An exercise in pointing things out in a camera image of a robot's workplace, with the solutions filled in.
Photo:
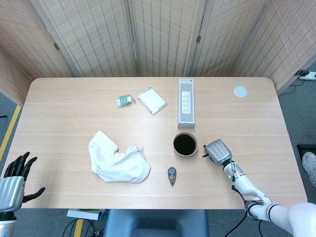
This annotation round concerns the cup of dark coffee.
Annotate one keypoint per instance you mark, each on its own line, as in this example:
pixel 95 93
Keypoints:
pixel 185 144

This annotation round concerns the white sneaker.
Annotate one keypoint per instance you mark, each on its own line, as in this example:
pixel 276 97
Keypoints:
pixel 309 168

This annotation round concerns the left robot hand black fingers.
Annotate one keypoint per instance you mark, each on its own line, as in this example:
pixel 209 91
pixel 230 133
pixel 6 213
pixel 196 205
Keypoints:
pixel 11 190

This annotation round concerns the transparent correction tape dispenser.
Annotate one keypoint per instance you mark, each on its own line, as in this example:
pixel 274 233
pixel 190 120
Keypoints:
pixel 171 172

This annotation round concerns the white round table grommet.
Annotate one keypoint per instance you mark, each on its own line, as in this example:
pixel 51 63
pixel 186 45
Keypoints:
pixel 240 91

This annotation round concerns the woven folding screen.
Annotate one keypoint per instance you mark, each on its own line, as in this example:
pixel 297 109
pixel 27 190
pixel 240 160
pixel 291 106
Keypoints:
pixel 98 37

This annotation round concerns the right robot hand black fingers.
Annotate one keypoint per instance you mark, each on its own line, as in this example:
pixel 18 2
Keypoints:
pixel 218 151

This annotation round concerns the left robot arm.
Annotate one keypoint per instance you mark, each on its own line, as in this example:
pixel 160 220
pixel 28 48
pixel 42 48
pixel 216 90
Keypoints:
pixel 6 224

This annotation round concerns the white floor power strip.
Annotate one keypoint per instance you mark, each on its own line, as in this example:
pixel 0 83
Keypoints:
pixel 309 75

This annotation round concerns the white power strip box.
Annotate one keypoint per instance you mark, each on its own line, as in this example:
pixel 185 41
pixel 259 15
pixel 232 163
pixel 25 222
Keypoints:
pixel 186 103

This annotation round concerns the brass screen hinge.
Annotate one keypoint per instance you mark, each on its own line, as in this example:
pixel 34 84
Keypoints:
pixel 198 39
pixel 56 45

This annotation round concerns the black floor tray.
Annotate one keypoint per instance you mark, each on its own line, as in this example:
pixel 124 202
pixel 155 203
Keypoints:
pixel 302 147

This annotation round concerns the small green white packet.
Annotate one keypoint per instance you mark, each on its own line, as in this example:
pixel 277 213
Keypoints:
pixel 123 100

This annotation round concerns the white notepad in clear holder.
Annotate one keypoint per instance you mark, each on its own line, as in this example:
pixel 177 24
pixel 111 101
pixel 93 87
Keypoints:
pixel 151 100

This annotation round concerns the white crumpled cloth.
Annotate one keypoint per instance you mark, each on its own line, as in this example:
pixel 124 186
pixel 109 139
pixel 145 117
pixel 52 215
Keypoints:
pixel 118 165

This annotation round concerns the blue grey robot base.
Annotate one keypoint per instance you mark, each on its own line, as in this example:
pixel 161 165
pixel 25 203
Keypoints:
pixel 155 222

